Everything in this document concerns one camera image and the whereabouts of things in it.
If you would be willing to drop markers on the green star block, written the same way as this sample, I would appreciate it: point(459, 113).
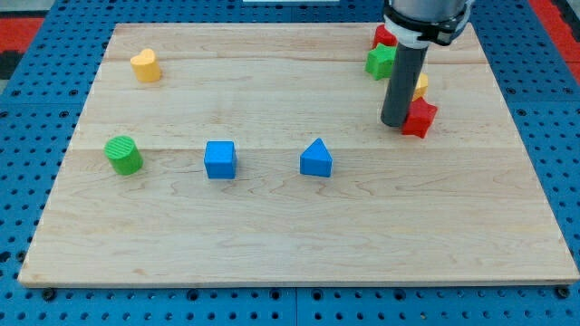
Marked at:
point(380, 61)

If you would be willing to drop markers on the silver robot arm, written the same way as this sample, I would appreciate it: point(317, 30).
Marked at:
point(417, 23)

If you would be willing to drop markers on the wooden board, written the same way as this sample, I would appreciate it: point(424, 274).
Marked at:
point(460, 207)

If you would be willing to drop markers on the blue triangle block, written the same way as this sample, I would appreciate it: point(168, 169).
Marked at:
point(316, 160)

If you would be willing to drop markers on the yellow heart block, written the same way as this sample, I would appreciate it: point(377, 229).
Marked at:
point(145, 66)

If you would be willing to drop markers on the red block at back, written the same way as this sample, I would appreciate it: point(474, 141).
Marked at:
point(383, 36)

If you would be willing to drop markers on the red star block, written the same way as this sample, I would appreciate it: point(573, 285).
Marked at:
point(420, 116)

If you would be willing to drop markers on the blue cube block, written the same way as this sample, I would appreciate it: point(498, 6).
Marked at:
point(220, 159)

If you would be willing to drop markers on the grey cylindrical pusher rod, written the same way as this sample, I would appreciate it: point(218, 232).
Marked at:
point(405, 73)

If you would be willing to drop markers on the green cylinder block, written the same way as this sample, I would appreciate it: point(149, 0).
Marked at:
point(123, 155)

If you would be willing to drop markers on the yellow block behind rod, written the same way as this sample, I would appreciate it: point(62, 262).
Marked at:
point(421, 87)

